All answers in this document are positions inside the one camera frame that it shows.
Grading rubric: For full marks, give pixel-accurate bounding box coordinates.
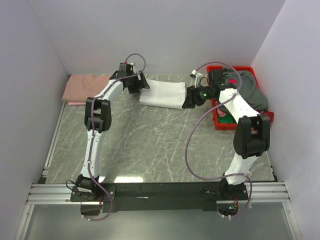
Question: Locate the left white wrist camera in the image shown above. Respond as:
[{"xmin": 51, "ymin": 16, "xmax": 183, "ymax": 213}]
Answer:
[{"xmin": 124, "ymin": 60, "xmax": 136, "ymax": 69}]

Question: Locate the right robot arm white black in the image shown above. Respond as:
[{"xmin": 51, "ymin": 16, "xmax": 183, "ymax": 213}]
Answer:
[{"xmin": 182, "ymin": 68, "xmax": 271, "ymax": 200}]

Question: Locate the folded light pink t shirt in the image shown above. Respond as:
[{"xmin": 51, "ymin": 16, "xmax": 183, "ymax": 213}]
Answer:
[{"xmin": 68, "ymin": 102, "xmax": 86, "ymax": 106}]

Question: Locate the green t shirt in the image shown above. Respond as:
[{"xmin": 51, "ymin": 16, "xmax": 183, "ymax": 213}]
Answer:
[{"xmin": 218, "ymin": 114, "xmax": 237, "ymax": 124}]

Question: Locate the white t shirt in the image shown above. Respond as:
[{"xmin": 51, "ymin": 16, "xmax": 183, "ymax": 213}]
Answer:
[{"xmin": 139, "ymin": 79, "xmax": 187, "ymax": 110}]

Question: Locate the aluminium rail frame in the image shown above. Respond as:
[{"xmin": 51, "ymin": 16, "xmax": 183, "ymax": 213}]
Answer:
[{"xmin": 15, "ymin": 182, "xmax": 290, "ymax": 240}]

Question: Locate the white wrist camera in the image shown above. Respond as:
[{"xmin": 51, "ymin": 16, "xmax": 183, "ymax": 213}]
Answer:
[
  {"xmin": 190, "ymin": 69, "xmax": 203, "ymax": 81},
  {"xmin": 124, "ymin": 60, "xmax": 136, "ymax": 69}
]

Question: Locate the grey t shirt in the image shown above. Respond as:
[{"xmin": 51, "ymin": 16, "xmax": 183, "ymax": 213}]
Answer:
[{"xmin": 222, "ymin": 66, "xmax": 268, "ymax": 112}]

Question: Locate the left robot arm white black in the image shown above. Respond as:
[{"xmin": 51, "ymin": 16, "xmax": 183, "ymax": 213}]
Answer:
[{"xmin": 71, "ymin": 61, "xmax": 150, "ymax": 201}]

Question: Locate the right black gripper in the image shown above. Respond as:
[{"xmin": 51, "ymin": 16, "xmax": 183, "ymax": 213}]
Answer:
[{"xmin": 181, "ymin": 84, "xmax": 215, "ymax": 109}]

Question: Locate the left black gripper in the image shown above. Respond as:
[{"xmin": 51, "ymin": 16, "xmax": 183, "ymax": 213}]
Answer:
[{"xmin": 127, "ymin": 71, "xmax": 150, "ymax": 95}]

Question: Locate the black base beam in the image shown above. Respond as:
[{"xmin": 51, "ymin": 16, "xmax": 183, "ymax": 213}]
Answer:
[{"xmin": 70, "ymin": 180, "xmax": 250, "ymax": 215}]

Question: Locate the folded salmon t shirt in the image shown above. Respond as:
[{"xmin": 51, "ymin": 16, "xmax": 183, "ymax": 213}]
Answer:
[{"xmin": 62, "ymin": 74, "xmax": 111, "ymax": 103}]

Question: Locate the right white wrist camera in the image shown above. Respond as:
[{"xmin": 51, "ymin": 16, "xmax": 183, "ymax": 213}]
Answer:
[{"xmin": 190, "ymin": 69, "xmax": 203, "ymax": 81}]

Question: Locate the red plastic bin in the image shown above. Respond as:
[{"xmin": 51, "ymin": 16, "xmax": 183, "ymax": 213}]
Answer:
[{"xmin": 206, "ymin": 65, "xmax": 275, "ymax": 131}]

